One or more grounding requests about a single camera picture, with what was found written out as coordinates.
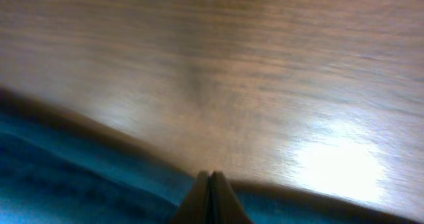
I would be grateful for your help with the blue denim jeans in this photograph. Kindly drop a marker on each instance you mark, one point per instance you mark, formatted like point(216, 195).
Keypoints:
point(51, 176)

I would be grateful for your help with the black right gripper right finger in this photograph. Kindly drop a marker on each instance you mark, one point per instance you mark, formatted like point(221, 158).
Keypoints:
point(225, 206)

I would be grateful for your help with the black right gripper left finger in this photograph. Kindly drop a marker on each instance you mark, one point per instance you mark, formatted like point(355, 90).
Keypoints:
point(194, 209)

